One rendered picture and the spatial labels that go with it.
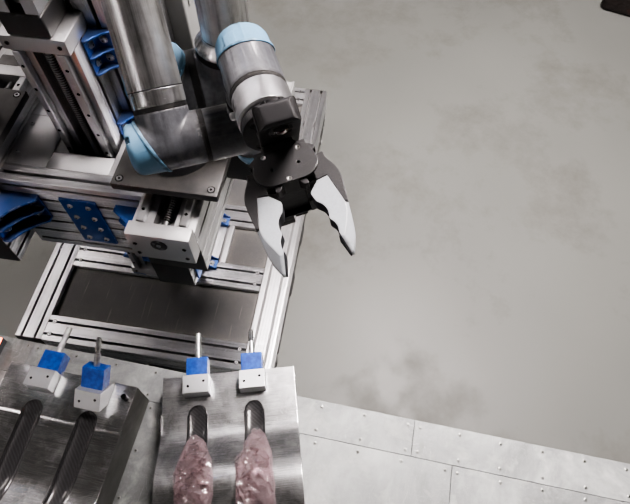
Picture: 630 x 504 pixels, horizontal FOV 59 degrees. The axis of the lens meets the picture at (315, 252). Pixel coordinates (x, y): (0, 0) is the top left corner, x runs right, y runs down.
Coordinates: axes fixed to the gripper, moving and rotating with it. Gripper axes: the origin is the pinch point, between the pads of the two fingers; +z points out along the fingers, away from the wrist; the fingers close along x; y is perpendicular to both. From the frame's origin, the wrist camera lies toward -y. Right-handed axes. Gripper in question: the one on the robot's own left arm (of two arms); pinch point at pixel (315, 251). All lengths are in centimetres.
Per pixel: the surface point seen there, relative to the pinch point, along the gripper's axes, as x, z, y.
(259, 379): 16, -8, 56
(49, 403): 55, -15, 50
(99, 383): 44, -14, 47
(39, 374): 55, -20, 47
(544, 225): -99, -67, 161
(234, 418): 23, -3, 57
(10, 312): 112, -90, 132
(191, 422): 31, -5, 57
